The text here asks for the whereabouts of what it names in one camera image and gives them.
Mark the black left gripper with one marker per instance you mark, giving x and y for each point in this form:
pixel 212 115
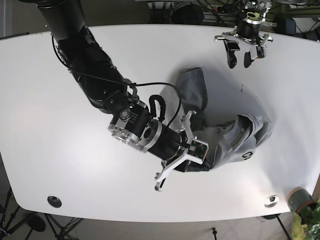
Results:
pixel 247 33

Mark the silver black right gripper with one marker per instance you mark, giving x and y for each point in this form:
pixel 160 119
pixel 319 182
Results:
pixel 147 134

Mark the grey T-shirt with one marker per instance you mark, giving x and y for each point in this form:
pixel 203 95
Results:
pixel 229 142

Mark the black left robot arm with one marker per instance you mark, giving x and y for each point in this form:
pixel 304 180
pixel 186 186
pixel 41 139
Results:
pixel 262 6

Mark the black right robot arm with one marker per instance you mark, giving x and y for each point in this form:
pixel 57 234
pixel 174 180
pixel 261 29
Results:
pixel 76 48

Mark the silver table grommet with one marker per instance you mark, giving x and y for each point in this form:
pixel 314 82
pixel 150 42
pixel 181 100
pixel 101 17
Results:
pixel 271 201

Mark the black table grommet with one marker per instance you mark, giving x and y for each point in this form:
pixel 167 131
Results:
pixel 54 201

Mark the potted green plant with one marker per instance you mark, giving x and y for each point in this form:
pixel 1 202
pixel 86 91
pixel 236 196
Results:
pixel 306 215

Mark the black tripod stand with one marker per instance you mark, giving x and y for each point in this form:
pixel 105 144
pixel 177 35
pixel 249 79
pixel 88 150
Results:
pixel 35 222

